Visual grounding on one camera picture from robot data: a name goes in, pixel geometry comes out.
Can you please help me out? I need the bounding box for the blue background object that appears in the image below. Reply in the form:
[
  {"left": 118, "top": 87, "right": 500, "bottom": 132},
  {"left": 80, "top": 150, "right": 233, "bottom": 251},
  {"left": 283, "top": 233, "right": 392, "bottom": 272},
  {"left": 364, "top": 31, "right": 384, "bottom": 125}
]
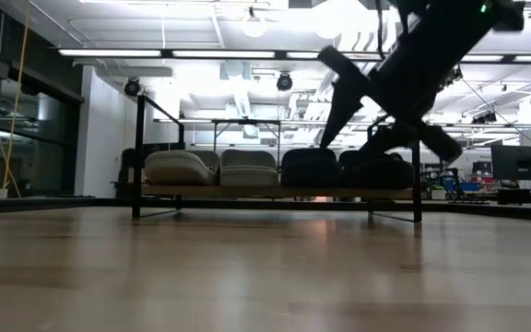
[{"left": 449, "top": 179, "right": 484, "bottom": 194}]

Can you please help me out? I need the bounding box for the black computer monitor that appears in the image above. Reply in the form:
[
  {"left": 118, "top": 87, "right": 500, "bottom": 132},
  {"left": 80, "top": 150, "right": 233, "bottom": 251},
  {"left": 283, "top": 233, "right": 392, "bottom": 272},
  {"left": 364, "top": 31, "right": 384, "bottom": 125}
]
[{"left": 490, "top": 144, "right": 531, "bottom": 184}]

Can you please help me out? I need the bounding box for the black metal table frame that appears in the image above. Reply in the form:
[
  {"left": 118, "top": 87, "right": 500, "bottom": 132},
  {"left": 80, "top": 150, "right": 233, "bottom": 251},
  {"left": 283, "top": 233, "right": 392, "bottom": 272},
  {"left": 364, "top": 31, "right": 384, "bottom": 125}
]
[{"left": 0, "top": 196, "right": 531, "bottom": 223}]

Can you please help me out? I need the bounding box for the overhead light bar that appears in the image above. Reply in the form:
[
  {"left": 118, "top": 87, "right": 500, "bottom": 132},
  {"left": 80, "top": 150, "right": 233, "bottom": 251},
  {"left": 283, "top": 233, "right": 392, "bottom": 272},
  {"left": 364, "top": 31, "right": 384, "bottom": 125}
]
[{"left": 57, "top": 47, "right": 531, "bottom": 65}]

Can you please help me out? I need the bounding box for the white round ceiling lamp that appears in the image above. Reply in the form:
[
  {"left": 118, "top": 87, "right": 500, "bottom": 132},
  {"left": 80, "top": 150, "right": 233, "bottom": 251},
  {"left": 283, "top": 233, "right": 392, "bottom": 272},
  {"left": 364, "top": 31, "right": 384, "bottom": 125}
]
[{"left": 241, "top": 6, "right": 268, "bottom": 39}]

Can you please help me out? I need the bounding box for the black rubber slide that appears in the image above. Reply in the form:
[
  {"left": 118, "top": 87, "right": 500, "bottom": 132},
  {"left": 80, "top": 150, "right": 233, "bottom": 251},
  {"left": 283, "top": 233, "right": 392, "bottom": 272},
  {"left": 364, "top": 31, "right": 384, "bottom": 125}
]
[
  {"left": 280, "top": 148, "right": 340, "bottom": 188},
  {"left": 337, "top": 149, "right": 416, "bottom": 190}
]

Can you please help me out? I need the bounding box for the black-framed wooden shelf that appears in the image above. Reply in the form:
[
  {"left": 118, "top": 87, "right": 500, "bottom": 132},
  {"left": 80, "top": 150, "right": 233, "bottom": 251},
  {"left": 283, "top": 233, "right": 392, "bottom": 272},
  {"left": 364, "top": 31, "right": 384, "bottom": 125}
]
[{"left": 131, "top": 94, "right": 423, "bottom": 225}]

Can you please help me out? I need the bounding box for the white rubber slide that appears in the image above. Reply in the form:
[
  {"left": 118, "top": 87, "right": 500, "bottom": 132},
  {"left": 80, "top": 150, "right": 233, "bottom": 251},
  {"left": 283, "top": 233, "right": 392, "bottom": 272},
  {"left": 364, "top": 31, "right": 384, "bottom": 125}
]
[
  {"left": 144, "top": 148, "right": 221, "bottom": 187},
  {"left": 218, "top": 148, "right": 279, "bottom": 187}
]

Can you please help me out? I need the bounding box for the yellow cable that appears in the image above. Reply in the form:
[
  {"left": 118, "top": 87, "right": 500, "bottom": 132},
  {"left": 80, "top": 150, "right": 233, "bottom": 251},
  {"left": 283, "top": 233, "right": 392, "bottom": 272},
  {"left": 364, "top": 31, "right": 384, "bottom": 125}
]
[{"left": 0, "top": 0, "right": 30, "bottom": 199}]

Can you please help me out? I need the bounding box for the black ceiling spotlight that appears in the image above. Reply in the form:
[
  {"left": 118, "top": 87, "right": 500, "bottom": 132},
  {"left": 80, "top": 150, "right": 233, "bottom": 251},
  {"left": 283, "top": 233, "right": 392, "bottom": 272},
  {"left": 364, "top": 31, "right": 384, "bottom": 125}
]
[
  {"left": 276, "top": 72, "right": 294, "bottom": 92},
  {"left": 124, "top": 77, "right": 143, "bottom": 98}
]

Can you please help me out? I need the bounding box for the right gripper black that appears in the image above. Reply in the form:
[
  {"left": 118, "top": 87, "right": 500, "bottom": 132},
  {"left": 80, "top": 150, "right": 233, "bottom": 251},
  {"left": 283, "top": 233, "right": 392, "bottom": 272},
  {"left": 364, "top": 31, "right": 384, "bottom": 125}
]
[{"left": 318, "top": 13, "right": 492, "bottom": 163}]

